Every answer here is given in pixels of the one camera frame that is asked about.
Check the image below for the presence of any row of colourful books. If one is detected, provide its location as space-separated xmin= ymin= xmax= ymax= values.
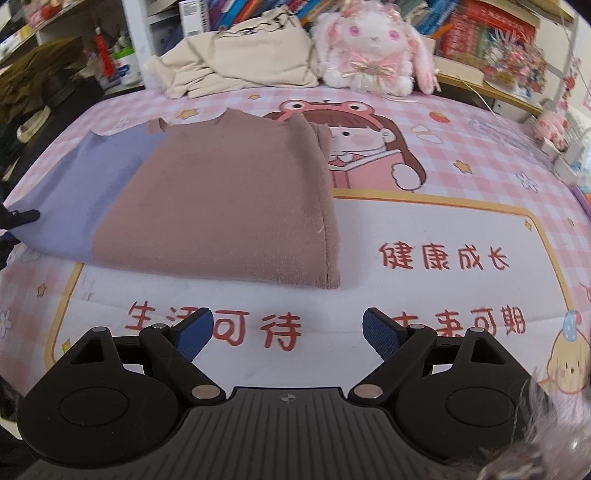
xmin=206 ymin=0 xmax=463 ymax=35

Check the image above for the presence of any white barcode box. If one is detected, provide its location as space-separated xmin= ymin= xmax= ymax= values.
xmin=178 ymin=0 xmax=211 ymax=38

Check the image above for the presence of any red book set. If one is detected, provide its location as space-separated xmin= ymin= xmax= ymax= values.
xmin=436 ymin=1 xmax=540 ymax=68

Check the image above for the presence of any red tassel ornament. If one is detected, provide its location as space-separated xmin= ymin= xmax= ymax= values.
xmin=95 ymin=26 xmax=115 ymax=79

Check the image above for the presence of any mauve and lilac sweater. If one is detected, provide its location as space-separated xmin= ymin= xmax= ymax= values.
xmin=12 ymin=109 xmax=341 ymax=289

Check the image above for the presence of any small pink pig plush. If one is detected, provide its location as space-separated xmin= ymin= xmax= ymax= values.
xmin=534 ymin=111 xmax=569 ymax=151

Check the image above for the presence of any white bookshelf frame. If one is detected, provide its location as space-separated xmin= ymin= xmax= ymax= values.
xmin=1 ymin=1 xmax=559 ymax=116

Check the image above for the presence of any cream t-shirt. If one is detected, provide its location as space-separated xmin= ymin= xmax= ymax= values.
xmin=146 ymin=7 xmax=320 ymax=99

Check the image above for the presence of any colourful sequin ornament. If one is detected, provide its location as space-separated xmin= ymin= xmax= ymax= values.
xmin=482 ymin=29 xmax=547 ymax=97

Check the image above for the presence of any white pink bunny plush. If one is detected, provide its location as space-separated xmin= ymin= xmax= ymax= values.
xmin=311 ymin=1 xmax=438 ymax=98

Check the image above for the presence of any pink cartoon desk mat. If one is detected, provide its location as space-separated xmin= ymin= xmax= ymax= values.
xmin=1 ymin=88 xmax=590 ymax=403

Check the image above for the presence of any olive brown garment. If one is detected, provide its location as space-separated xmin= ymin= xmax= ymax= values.
xmin=1 ymin=37 xmax=83 ymax=123

